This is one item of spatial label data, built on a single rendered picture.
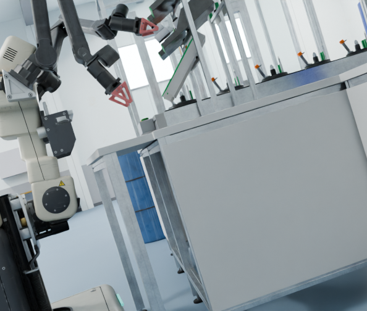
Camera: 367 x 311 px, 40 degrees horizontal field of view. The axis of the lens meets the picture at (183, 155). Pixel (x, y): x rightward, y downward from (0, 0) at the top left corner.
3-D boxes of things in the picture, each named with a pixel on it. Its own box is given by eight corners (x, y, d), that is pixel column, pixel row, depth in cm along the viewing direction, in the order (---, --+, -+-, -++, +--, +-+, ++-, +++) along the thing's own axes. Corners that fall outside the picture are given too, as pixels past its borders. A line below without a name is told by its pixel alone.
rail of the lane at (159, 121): (160, 135, 237) (153, 113, 237) (149, 144, 325) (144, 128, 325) (171, 131, 237) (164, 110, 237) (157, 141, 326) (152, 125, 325)
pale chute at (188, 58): (173, 95, 207) (164, 91, 207) (175, 99, 220) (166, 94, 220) (206, 35, 205) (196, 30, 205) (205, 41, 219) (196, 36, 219)
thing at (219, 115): (155, 139, 178) (152, 131, 178) (138, 152, 327) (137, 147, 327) (497, 34, 196) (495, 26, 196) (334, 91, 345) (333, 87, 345)
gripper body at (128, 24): (143, 21, 217) (126, 19, 217) (139, 16, 207) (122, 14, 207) (141, 36, 217) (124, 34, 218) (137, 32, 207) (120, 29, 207)
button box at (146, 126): (142, 133, 251) (138, 121, 250) (140, 136, 271) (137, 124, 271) (156, 129, 251) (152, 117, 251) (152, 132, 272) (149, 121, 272)
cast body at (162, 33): (158, 42, 210) (147, 29, 210) (159, 44, 214) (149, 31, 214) (173, 28, 209) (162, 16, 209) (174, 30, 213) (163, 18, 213)
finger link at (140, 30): (160, 22, 214) (139, 19, 214) (159, 19, 207) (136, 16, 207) (158, 38, 214) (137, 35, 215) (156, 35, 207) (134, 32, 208)
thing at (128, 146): (99, 156, 178) (96, 149, 178) (87, 166, 265) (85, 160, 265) (272, 103, 195) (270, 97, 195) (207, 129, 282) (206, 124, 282)
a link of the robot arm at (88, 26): (71, 34, 250) (55, 19, 244) (78, 26, 251) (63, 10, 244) (112, 44, 217) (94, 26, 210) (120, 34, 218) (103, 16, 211)
